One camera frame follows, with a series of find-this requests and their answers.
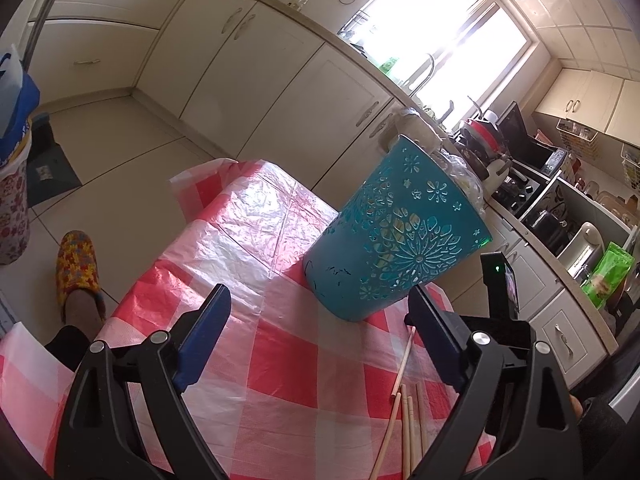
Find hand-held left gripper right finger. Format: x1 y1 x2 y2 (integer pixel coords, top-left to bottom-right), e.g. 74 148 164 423
404 285 583 480

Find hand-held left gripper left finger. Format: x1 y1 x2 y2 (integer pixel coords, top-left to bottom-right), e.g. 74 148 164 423
54 284 232 480

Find blue perforated plastic bin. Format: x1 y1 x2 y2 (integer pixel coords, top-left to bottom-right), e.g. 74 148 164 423
302 135 494 323

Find person's right forearm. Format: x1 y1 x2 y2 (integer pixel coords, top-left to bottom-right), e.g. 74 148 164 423
570 395 632 480

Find red checked plastic tablecloth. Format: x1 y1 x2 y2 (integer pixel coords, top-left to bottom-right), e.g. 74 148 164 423
0 159 497 480

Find white electric kettle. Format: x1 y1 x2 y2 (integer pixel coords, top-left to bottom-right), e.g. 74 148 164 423
557 222 604 282

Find black countertop oven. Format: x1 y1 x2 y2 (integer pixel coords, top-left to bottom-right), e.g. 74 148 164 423
492 170 547 217

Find green snack bag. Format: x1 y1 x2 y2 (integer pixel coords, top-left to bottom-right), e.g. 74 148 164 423
582 242 635 309

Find person's bare leg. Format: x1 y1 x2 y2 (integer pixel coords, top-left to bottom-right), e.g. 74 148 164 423
62 290 109 342

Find yellow patterned slipper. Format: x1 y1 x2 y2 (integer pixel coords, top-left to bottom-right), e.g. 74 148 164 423
56 230 106 319

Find black microwave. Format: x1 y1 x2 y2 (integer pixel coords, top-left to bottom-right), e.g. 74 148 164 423
500 101 569 174

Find stack of pots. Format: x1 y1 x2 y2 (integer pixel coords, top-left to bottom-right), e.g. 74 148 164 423
457 110 516 186

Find cream upper cabinets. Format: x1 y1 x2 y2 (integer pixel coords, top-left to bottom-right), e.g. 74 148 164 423
532 67 640 147

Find chrome faucet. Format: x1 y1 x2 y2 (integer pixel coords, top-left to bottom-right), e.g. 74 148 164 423
410 52 437 99

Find kitchen window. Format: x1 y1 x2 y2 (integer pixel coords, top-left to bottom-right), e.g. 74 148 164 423
340 0 531 122

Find cream base cabinets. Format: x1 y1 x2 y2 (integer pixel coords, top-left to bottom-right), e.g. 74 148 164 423
25 0 617 377

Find blue plastic bag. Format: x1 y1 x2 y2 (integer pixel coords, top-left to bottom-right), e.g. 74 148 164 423
0 42 41 171

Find beige kitchen countertop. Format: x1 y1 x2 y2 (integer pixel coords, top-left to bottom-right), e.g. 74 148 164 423
200 0 622 357

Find white wire basket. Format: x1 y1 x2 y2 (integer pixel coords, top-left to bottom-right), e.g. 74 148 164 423
556 119 600 162

